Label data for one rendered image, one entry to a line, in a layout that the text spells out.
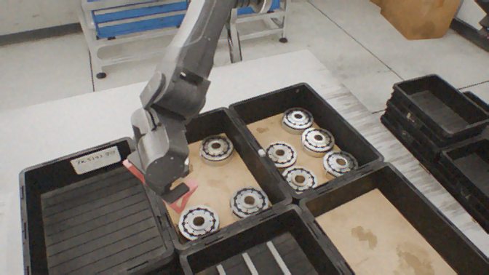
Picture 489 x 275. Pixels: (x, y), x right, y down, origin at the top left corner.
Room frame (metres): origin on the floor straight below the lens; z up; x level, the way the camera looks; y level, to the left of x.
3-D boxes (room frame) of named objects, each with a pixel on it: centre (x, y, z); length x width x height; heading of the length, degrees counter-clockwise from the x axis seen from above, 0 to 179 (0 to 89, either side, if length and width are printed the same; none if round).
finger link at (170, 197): (0.36, 0.13, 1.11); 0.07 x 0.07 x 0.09; 48
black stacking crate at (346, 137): (0.71, -0.17, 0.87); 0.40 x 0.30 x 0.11; 28
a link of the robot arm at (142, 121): (0.38, 0.15, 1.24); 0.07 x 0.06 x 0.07; 24
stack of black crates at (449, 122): (1.30, -0.97, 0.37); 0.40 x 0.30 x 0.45; 22
